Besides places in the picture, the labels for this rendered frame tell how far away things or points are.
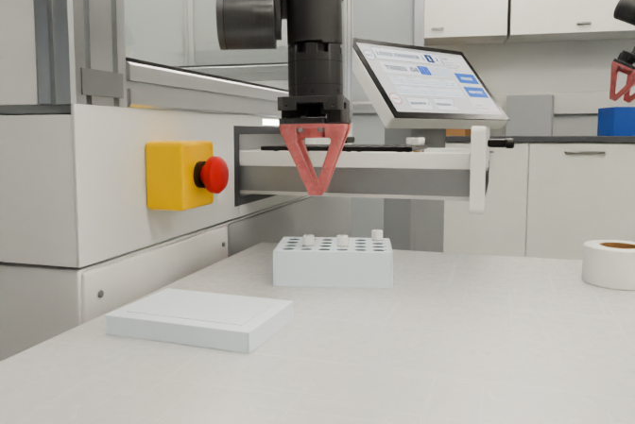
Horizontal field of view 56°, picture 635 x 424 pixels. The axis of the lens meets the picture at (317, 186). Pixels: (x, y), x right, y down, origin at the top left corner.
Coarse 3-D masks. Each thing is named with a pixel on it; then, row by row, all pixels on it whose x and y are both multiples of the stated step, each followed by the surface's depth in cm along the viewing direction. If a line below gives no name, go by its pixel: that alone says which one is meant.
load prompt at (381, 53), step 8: (376, 48) 178; (384, 48) 180; (376, 56) 175; (384, 56) 177; (392, 56) 180; (400, 56) 182; (408, 56) 185; (416, 56) 187; (424, 56) 190; (432, 56) 192; (440, 64) 192
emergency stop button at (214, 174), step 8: (208, 160) 63; (216, 160) 63; (208, 168) 62; (216, 168) 62; (224, 168) 64; (200, 176) 63; (208, 176) 62; (216, 176) 62; (224, 176) 64; (208, 184) 62; (216, 184) 62; (224, 184) 64; (216, 192) 63
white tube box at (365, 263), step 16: (288, 240) 68; (320, 240) 68; (352, 240) 68; (368, 240) 68; (384, 240) 68; (288, 256) 62; (304, 256) 62; (320, 256) 62; (336, 256) 61; (352, 256) 61; (368, 256) 61; (384, 256) 61; (288, 272) 62; (304, 272) 62; (320, 272) 62; (336, 272) 62; (352, 272) 61; (368, 272) 61; (384, 272) 61; (384, 288) 61
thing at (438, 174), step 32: (256, 160) 84; (288, 160) 83; (320, 160) 81; (352, 160) 80; (384, 160) 79; (416, 160) 78; (448, 160) 76; (256, 192) 85; (288, 192) 83; (352, 192) 80; (384, 192) 79; (416, 192) 78; (448, 192) 77
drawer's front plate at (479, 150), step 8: (472, 128) 74; (480, 128) 73; (488, 128) 85; (472, 136) 73; (480, 136) 73; (488, 136) 87; (472, 144) 74; (480, 144) 73; (472, 152) 74; (480, 152) 73; (488, 152) 90; (472, 160) 74; (480, 160) 73; (488, 160) 91; (472, 168) 74; (480, 168) 74; (472, 176) 74; (480, 176) 74; (472, 184) 74; (480, 184) 74; (472, 192) 74; (480, 192) 74; (488, 192) 99; (472, 200) 74; (480, 200) 74; (472, 208) 74; (480, 208) 74
